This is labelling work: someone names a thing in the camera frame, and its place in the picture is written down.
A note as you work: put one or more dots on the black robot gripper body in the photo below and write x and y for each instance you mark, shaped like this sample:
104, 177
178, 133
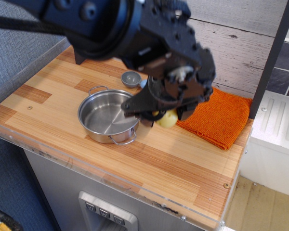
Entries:
164, 47

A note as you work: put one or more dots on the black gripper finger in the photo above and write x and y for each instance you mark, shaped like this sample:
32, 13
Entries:
185, 111
148, 118

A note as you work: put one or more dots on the yellow toy potato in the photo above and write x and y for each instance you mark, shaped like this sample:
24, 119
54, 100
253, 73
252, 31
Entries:
169, 119

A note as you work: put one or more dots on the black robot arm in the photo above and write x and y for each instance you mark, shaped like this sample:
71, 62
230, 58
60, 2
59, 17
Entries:
108, 26

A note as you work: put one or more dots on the stainless steel pot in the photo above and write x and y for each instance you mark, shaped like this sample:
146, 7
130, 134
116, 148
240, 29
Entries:
101, 116

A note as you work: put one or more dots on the orange knitted cloth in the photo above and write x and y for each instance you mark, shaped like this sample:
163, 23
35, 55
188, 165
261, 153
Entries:
219, 120

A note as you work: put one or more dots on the blue grey toy scoop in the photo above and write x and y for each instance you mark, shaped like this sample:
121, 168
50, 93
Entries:
132, 79

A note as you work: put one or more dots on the clear acrylic edge guard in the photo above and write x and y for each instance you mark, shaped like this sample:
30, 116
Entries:
168, 168

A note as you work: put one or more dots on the white ribbed cabinet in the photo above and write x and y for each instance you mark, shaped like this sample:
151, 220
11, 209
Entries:
266, 159

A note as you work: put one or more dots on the silver dispenser button panel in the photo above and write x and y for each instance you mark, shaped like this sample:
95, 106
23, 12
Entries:
100, 215

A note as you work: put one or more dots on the yellow black object on floor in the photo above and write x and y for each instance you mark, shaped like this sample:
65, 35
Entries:
7, 223

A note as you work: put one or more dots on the left dark grey post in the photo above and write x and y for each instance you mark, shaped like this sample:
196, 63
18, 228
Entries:
80, 55

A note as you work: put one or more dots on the dark grey post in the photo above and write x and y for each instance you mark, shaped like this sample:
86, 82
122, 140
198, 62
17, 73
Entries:
80, 55
270, 63

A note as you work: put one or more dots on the right dark grey post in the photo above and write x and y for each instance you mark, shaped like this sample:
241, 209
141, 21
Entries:
270, 63

